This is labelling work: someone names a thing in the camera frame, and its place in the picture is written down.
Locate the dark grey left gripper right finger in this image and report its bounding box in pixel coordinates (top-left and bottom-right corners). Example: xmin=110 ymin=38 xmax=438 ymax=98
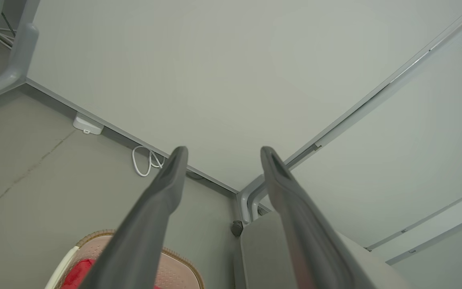
xmin=260 ymin=147 xmax=356 ymax=289

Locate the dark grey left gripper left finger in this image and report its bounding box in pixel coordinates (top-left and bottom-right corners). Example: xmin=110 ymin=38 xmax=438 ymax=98
xmin=79 ymin=146 xmax=188 ymax=289

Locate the red and white garment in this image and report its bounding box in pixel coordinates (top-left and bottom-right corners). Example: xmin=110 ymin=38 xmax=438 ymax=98
xmin=61 ymin=259 xmax=96 ymax=289

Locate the grey fabric sofa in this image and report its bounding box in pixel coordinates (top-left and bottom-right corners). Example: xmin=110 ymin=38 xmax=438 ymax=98
xmin=233 ymin=211 xmax=413 ymax=289

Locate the grey partition leg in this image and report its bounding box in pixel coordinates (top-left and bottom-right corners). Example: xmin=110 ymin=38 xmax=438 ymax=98
xmin=237 ymin=175 xmax=264 ymax=224
xmin=0 ymin=0 xmax=40 ymax=106
xmin=249 ymin=185 xmax=274 ymax=220

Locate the cream laundry basket brown rim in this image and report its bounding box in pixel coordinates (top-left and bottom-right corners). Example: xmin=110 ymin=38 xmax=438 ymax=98
xmin=45 ymin=230 xmax=205 ymax=289

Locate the white power adapter box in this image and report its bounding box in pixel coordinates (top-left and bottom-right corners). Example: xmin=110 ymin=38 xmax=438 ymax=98
xmin=73 ymin=113 xmax=104 ymax=135

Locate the coiled white cable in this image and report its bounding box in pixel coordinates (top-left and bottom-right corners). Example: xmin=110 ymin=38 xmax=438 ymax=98
xmin=132 ymin=145 xmax=166 ymax=177

